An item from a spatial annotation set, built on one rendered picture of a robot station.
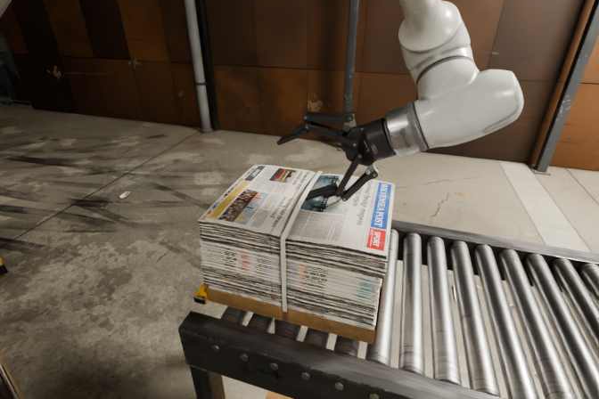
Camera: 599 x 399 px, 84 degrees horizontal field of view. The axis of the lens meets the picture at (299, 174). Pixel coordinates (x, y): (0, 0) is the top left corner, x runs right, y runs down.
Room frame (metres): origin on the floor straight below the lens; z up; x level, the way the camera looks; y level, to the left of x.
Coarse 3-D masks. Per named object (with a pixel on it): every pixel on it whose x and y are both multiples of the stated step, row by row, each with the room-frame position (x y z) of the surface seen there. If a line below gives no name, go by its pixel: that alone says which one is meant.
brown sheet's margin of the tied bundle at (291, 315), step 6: (276, 306) 0.49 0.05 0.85; (282, 306) 0.49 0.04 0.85; (276, 312) 0.49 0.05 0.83; (282, 312) 0.49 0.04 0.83; (288, 312) 0.48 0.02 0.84; (294, 312) 0.48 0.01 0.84; (276, 318) 0.49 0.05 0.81; (282, 318) 0.49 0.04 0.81; (288, 318) 0.49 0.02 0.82; (294, 318) 0.48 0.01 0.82
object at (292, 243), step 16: (320, 176) 0.74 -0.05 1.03; (288, 208) 0.59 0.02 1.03; (304, 208) 0.59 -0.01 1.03; (304, 224) 0.53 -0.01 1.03; (272, 240) 0.50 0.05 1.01; (288, 240) 0.49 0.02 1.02; (272, 256) 0.50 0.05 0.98; (288, 256) 0.49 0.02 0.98; (272, 272) 0.50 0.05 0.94; (288, 272) 0.49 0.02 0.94; (272, 288) 0.50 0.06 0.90; (288, 288) 0.48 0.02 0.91; (288, 304) 0.49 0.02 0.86
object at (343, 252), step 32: (384, 192) 0.65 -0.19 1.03; (320, 224) 0.53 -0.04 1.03; (352, 224) 0.52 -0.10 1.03; (384, 224) 0.52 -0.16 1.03; (320, 256) 0.47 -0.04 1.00; (352, 256) 0.46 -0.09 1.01; (384, 256) 0.44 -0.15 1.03; (320, 288) 0.47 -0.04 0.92; (352, 288) 0.45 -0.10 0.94; (352, 320) 0.45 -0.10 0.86
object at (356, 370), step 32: (192, 320) 0.50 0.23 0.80; (224, 320) 0.50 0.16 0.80; (192, 352) 0.47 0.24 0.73; (224, 352) 0.44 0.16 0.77; (256, 352) 0.42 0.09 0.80; (288, 352) 0.42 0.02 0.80; (320, 352) 0.42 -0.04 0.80; (256, 384) 0.42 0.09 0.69; (288, 384) 0.40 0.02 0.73; (320, 384) 0.38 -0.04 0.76; (352, 384) 0.36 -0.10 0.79; (384, 384) 0.36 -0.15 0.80; (416, 384) 0.36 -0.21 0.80; (448, 384) 0.36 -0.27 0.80
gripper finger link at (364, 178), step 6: (378, 168) 0.60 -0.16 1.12; (372, 174) 0.58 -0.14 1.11; (360, 180) 0.59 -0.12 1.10; (366, 180) 0.58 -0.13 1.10; (354, 186) 0.59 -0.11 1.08; (360, 186) 0.59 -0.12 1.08; (348, 192) 0.59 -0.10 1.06; (354, 192) 0.59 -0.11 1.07; (342, 198) 0.60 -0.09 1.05; (348, 198) 0.59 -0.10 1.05
